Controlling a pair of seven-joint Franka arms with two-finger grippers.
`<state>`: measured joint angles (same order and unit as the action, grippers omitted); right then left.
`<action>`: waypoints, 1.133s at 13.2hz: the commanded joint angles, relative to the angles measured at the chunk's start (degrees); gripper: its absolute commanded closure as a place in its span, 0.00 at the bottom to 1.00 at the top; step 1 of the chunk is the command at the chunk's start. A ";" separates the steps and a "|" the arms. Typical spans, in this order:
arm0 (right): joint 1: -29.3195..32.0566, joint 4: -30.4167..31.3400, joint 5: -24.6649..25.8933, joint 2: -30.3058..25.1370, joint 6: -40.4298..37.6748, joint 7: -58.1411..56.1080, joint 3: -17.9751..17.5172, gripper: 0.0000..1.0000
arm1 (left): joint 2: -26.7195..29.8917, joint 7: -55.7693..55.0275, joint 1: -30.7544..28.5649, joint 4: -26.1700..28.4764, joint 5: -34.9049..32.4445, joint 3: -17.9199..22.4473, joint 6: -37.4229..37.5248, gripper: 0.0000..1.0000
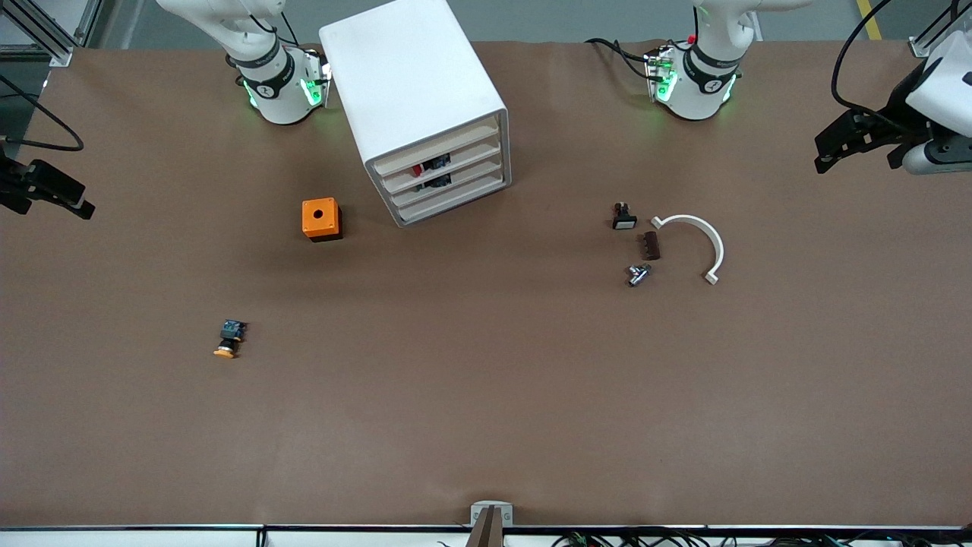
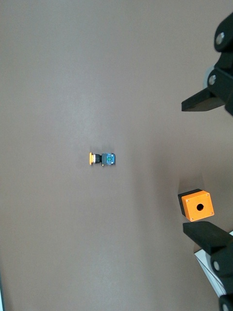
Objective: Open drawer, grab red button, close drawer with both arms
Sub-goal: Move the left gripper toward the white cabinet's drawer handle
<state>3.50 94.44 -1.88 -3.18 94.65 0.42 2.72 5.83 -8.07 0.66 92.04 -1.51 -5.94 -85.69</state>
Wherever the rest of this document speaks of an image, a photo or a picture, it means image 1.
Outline yellow mushroom push button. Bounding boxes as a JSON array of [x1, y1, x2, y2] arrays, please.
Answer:
[[213, 320, 248, 359]]

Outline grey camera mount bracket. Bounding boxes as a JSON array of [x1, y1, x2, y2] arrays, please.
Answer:
[[466, 501, 515, 547]]

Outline black base cable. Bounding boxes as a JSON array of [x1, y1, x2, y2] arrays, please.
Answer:
[[585, 36, 658, 81]]

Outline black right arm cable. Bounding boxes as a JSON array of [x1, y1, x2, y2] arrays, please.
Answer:
[[0, 74, 84, 153]]

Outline white table edge rail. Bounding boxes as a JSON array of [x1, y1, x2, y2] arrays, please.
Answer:
[[0, 524, 972, 547]]

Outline white drawer cabinet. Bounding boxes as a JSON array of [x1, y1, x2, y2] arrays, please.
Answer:
[[319, 0, 512, 228]]

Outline orange push button box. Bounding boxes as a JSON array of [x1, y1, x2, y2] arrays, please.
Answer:
[[301, 198, 343, 242]]

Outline aluminium frame profile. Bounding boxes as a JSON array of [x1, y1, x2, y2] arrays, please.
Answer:
[[0, 0, 103, 68], [907, 0, 972, 58]]

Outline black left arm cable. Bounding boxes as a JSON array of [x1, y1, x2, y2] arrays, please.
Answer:
[[831, 0, 972, 116]]

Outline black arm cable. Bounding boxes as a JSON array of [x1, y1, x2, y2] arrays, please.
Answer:
[[831, 0, 972, 116], [0, 74, 84, 153]]

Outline white curved plastic bracket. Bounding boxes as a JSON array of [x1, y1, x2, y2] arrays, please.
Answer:
[[651, 214, 725, 286]]

